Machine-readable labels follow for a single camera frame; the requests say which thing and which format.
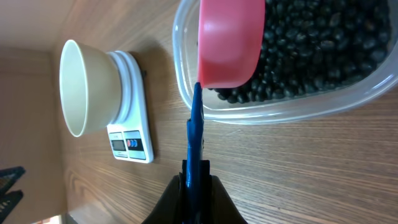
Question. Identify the white digital kitchen scale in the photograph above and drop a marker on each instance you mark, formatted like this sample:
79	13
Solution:
129	133

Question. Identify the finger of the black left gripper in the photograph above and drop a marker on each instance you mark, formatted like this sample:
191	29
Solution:
9	177
9	202

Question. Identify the pink scoop with blue handle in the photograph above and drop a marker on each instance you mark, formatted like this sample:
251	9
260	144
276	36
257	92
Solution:
229	45

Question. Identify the black beans in container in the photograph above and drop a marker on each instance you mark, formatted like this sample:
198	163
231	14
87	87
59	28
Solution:
310	46

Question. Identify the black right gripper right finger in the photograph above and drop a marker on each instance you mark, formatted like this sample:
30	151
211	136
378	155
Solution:
217	206

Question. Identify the white bowl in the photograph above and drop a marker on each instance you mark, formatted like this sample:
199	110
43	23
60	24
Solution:
90	88

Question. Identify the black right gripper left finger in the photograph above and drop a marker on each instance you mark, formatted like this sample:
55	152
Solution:
170	207

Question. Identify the clear plastic bean container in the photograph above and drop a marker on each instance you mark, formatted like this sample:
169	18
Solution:
184	39

